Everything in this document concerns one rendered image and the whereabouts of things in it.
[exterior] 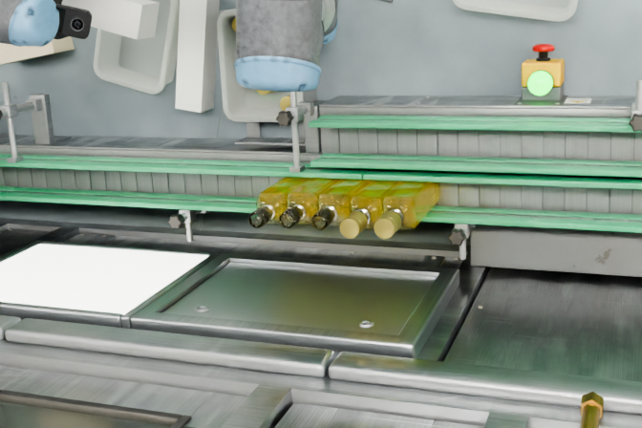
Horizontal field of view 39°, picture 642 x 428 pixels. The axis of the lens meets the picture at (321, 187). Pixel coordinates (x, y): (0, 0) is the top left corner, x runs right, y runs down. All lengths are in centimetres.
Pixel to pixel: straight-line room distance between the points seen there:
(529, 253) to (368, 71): 48
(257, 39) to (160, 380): 52
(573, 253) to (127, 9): 90
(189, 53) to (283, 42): 73
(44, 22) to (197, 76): 61
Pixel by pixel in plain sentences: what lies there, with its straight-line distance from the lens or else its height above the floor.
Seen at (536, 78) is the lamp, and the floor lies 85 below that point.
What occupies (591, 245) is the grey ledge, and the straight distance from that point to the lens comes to 167.
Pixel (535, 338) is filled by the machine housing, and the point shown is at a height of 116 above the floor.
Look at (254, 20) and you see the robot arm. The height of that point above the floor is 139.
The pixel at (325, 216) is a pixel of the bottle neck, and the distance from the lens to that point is 148.
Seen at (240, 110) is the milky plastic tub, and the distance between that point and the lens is 187.
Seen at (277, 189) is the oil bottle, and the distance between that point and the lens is 161.
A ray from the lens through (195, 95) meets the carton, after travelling 190.
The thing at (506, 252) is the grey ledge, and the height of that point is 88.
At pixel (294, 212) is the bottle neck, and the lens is 151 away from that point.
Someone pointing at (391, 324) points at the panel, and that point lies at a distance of 139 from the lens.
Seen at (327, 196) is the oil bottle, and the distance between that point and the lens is 153.
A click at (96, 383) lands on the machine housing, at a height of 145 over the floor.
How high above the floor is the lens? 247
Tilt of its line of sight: 66 degrees down
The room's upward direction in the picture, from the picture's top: 126 degrees counter-clockwise
